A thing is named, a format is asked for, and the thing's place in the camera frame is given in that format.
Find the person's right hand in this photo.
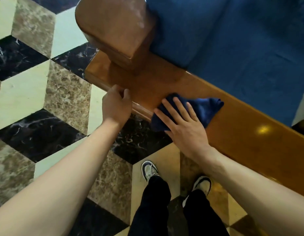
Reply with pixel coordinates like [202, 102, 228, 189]
[154, 97, 212, 159]

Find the person's left hand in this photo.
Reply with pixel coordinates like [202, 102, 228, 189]
[101, 85, 133, 129]

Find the dark blue cleaning cloth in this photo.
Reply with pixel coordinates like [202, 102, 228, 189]
[150, 92, 225, 132]

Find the person's left forearm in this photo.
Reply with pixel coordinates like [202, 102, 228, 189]
[0, 120, 123, 236]

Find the person's right forearm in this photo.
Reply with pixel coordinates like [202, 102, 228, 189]
[197, 146, 304, 236]

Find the person's right sneaker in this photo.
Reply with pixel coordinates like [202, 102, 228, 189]
[182, 175, 212, 208]

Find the person's sneaker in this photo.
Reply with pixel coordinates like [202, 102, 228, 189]
[141, 161, 159, 182]
[182, 175, 212, 208]

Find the person's left sneaker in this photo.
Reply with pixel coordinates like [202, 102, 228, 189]
[141, 161, 159, 182]

